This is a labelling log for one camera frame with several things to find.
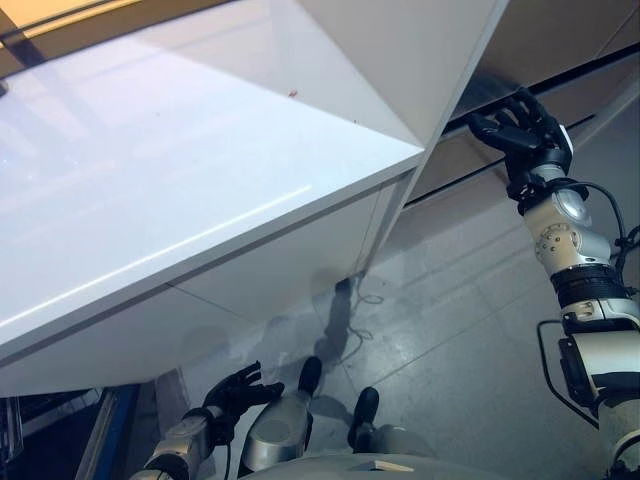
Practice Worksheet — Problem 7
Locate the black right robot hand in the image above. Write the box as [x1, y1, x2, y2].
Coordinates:
[467, 88, 574, 176]

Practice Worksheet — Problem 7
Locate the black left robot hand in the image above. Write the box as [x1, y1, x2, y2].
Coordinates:
[202, 360, 286, 426]

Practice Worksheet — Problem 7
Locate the steel fridge drawer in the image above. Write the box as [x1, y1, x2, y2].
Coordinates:
[404, 130, 509, 206]

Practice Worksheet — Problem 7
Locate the left robot leg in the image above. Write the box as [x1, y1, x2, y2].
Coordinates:
[238, 355, 324, 476]

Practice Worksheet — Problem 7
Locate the robot leg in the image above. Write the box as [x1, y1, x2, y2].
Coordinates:
[238, 355, 324, 476]
[346, 387, 441, 457]

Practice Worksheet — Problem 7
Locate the white refrigerator cabinet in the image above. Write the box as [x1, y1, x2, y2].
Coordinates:
[394, 0, 640, 211]

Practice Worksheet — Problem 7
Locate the right robot leg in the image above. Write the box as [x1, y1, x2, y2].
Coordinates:
[346, 387, 441, 457]

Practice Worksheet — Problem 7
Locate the white tall cabinet panel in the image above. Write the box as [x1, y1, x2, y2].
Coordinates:
[292, 0, 506, 266]

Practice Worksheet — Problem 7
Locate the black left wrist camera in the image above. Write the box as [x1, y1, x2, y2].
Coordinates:
[210, 416, 237, 447]

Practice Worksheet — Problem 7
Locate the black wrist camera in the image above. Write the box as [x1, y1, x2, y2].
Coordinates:
[505, 180, 541, 203]
[210, 416, 237, 447]

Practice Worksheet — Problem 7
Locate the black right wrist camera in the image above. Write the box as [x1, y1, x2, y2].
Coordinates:
[505, 180, 541, 203]

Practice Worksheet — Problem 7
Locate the blue metal rail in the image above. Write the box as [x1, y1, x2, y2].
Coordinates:
[87, 384, 141, 480]

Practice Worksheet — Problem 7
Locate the thin white floor cord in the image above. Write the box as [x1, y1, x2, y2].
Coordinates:
[342, 277, 385, 364]

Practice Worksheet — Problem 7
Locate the black window frame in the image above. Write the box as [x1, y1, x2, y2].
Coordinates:
[0, 0, 141, 99]

